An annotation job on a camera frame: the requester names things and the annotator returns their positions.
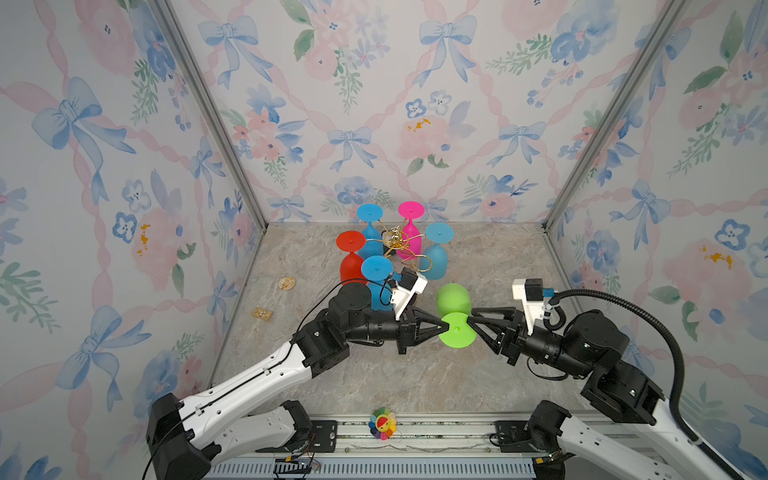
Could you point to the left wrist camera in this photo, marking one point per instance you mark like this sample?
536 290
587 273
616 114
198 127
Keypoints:
410 285

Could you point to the right frame post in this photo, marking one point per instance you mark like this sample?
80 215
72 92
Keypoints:
642 64

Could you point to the front blue wine glass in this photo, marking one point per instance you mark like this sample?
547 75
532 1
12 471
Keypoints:
377 270

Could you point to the back blue wine glass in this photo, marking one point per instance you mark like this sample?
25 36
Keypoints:
369 214

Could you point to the square cracker piece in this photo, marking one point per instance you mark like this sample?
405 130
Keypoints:
262 314

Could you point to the red wine glass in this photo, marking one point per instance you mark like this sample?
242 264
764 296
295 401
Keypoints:
351 242

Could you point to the teal wine glass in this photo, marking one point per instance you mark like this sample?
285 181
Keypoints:
434 261

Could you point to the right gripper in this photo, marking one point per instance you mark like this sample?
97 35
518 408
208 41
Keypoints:
514 340

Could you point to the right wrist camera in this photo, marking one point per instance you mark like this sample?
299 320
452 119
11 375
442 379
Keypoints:
533 295

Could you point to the green wine glass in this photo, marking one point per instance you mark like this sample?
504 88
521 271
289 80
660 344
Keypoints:
454 306

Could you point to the gold wire glass rack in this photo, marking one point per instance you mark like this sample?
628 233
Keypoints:
396 241

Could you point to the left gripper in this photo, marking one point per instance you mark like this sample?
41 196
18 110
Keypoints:
407 333

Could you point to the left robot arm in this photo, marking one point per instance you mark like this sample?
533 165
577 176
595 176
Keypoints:
270 372

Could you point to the round cracker piece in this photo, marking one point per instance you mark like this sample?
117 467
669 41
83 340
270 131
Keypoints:
287 283

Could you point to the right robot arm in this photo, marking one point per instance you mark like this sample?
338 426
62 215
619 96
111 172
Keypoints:
591 350

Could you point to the rainbow flower toy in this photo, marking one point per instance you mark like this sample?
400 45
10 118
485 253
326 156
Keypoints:
382 423

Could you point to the aluminium mounting rail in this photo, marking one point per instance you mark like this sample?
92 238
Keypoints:
434 439

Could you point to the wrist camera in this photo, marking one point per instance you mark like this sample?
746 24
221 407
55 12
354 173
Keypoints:
410 285
533 295

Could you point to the pink wine glass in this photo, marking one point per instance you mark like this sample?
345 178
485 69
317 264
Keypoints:
411 235

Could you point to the left frame post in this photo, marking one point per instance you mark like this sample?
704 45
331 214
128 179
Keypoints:
179 45

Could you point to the blue wine glass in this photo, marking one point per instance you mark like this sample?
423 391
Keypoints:
377 270
369 214

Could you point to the frame post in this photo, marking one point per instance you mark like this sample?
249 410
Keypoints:
642 64
179 45

